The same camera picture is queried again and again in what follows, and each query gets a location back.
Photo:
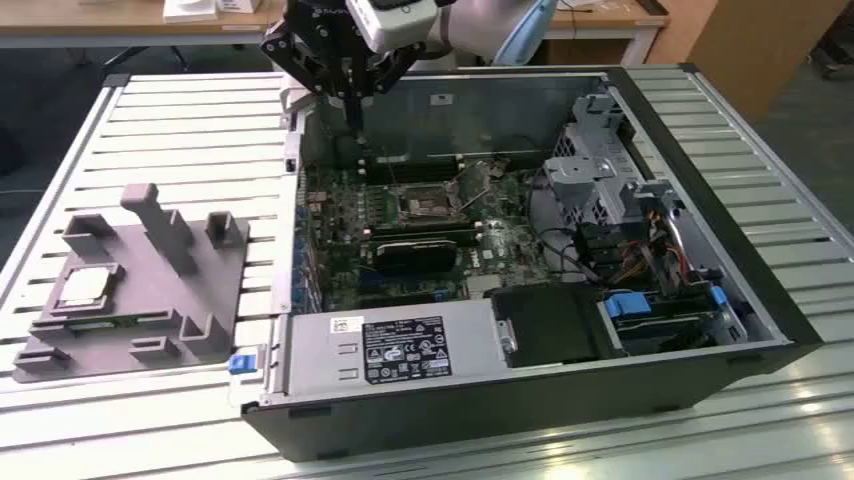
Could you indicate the wooden cabinet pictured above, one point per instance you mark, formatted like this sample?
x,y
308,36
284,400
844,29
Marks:
x,y
735,50

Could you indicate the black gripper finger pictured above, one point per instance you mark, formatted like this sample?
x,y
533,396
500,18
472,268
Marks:
x,y
401,70
288,55

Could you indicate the blue plastic latch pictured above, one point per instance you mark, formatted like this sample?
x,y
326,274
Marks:
x,y
242,365

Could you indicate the black chair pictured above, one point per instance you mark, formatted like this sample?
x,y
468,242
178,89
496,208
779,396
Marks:
x,y
837,60

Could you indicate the black graphics card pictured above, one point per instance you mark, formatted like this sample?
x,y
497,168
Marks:
x,y
414,259

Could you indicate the silver drive cage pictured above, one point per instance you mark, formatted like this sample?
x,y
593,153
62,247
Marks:
x,y
577,175

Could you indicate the green motherboard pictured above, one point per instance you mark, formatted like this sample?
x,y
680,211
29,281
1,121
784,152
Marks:
x,y
514,235

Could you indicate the plain white box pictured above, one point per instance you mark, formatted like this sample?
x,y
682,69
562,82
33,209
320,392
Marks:
x,y
190,12

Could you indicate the blue plastic tab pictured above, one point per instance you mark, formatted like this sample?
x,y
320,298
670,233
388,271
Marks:
x,y
720,297

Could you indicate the small silver heatsink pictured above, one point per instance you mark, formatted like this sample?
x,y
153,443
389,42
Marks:
x,y
482,286

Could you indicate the black PC case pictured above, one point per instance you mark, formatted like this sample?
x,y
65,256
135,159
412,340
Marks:
x,y
468,425

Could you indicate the silver CPU green board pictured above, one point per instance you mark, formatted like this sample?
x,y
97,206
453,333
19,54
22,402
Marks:
x,y
86,285

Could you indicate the white box dark label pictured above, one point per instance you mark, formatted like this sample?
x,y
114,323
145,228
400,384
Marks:
x,y
241,6

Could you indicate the CPU socket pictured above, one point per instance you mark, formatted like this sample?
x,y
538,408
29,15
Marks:
x,y
428,206

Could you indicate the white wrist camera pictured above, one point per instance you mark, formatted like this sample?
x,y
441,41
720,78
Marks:
x,y
401,25

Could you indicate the black fan shroud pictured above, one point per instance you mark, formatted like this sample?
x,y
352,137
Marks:
x,y
548,325

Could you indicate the blue disk carrier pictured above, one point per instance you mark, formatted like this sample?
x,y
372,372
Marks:
x,y
628,304

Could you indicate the silver power supply unit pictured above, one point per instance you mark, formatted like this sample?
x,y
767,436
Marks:
x,y
321,350

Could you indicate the grey plastic parts rack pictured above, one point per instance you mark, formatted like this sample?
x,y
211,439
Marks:
x,y
154,300

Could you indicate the green RAM stick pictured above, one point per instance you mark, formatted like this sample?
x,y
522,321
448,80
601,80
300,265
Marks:
x,y
90,326

